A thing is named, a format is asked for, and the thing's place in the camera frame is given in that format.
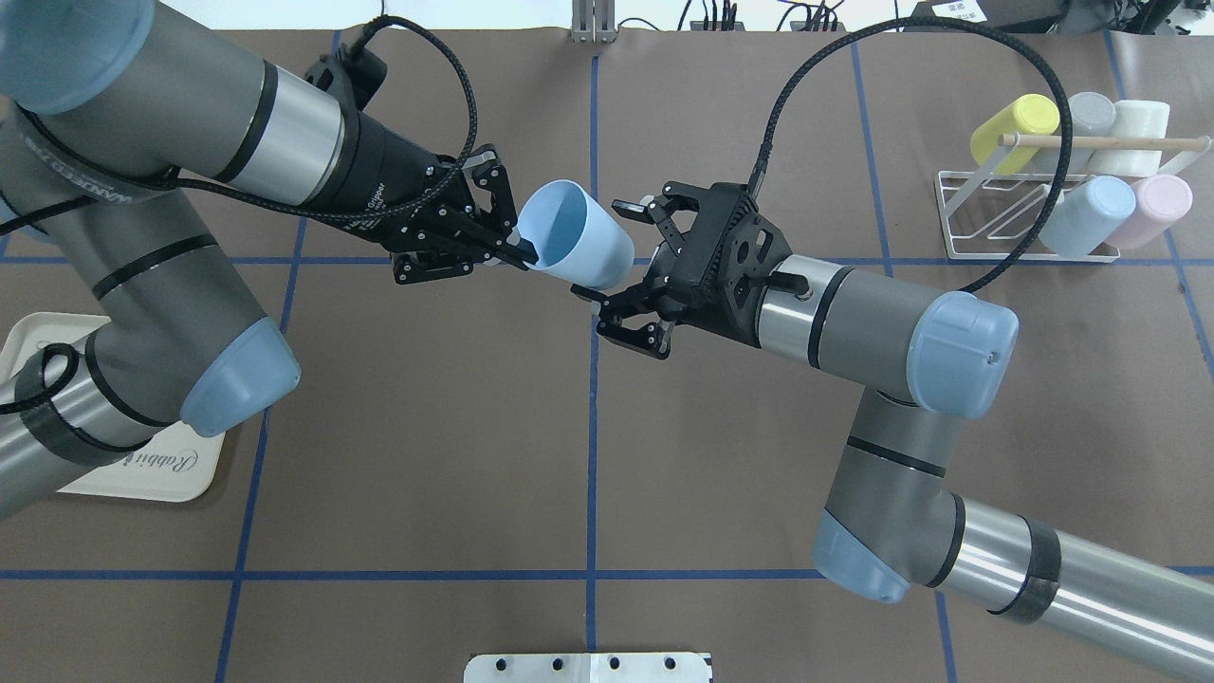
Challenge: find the grey plastic cup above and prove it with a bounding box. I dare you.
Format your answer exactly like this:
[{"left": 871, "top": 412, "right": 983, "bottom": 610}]
[{"left": 1029, "top": 91, "right": 1117, "bottom": 175}]

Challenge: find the black braided right cable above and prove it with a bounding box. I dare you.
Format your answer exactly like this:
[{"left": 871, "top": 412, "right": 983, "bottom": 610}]
[{"left": 747, "top": 17, "right": 1076, "bottom": 295}]

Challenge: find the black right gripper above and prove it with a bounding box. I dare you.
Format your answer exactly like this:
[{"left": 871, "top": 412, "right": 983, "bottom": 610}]
[{"left": 571, "top": 182, "right": 793, "bottom": 360}]

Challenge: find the yellow plastic cup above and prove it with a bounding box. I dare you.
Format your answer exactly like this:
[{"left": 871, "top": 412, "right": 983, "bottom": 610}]
[{"left": 968, "top": 92, "right": 1059, "bottom": 165}]

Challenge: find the cream plastic tray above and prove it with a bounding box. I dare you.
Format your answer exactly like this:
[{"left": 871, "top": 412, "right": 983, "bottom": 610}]
[{"left": 1, "top": 312, "right": 226, "bottom": 503}]

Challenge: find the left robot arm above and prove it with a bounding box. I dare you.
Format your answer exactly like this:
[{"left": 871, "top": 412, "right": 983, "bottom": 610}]
[{"left": 1, "top": 1, "right": 537, "bottom": 516}]

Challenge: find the light blue plastic cup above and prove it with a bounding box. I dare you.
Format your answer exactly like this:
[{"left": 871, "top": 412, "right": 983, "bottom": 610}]
[{"left": 1038, "top": 175, "right": 1138, "bottom": 258}]

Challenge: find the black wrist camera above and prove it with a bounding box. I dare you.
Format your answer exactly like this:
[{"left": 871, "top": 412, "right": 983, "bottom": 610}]
[{"left": 304, "top": 44, "right": 388, "bottom": 112}]

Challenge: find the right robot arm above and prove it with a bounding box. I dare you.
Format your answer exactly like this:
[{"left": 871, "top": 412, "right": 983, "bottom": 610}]
[{"left": 497, "top": 198, "right": 1212, "bottom": 682}]

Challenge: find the pink plastic cup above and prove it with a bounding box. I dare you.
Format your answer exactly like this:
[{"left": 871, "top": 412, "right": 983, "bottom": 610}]
[{"left": 1104, "top": 173, "right": 1195, "bottom": 250}]

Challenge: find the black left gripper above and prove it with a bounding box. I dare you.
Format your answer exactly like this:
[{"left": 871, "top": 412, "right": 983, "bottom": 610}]
[{"left": 322, "top": 114, "right": 537, "bottom": 286}]

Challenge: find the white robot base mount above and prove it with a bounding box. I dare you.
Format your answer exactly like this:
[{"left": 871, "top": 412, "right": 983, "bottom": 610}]
[{"left": 463, "top": 650, "right": 714, "bottom": 682}]

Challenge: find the cream white cup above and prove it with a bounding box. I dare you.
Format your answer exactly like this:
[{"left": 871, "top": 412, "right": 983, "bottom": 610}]
[{"left": 1087, "top": 99, "right": 1172, "bottom": 178}]

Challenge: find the aluminium frame post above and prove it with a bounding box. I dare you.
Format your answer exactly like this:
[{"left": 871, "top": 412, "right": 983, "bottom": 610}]
[{"left": 569, "top": 0, "right": 618, "bottom": 45}]

